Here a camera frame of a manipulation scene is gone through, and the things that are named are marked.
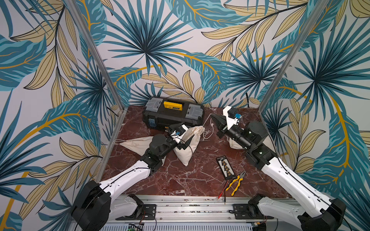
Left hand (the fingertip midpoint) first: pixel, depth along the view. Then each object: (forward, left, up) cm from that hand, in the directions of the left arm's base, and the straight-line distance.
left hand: (186, 129), depth 74 cm
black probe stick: (-26, -22, -26) cm, 43 cm away
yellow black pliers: (-16, -32, -25) cm, 43 cm away
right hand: (-5, -7, +13) cm, 16 cm away
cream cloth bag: (-4, +1, -20) cm, 21 cm away
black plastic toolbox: (+19, +17, -9) cm, 27 cm away
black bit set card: (-10, -25, -25) cm, 37 cm away
